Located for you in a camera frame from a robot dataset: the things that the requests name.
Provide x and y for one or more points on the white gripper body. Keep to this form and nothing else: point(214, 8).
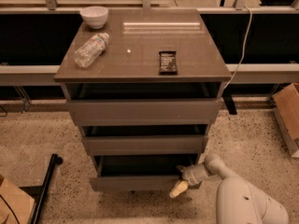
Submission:
point(191, 174)

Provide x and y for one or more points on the grey bottom drawer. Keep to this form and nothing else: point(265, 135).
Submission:
point(139, 172)

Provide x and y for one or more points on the grey drawer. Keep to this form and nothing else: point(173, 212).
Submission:
point(143, 112)
point(145, 145)
point(139, 172)

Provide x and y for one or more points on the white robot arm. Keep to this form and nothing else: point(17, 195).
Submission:
point(237, 200)

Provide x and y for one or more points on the grey middle drawer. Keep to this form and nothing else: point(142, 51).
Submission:
point(145, 145)

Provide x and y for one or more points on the grey drawer cabinet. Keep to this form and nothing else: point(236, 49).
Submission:
point(129, 68)

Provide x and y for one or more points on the grey top drawer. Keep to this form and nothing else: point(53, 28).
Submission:
point(143, 112)

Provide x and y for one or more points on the black snack bar packet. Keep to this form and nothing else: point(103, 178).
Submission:
point(168, 63)

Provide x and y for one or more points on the cardboard box right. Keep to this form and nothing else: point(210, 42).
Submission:
point(287, 114)

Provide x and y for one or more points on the cardboard box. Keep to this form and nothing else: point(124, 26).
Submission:
point(15, 204)
point(287, 114)

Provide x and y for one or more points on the black metal stand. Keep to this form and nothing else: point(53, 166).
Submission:
point(39, 193)

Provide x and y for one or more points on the clear plastic water bottle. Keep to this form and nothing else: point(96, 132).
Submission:
point(90, 50)

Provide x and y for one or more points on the cardboard box bottom left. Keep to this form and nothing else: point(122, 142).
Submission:
point(15, 204)

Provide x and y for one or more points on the white ceramic bowl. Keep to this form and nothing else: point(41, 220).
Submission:
point(95, 17)

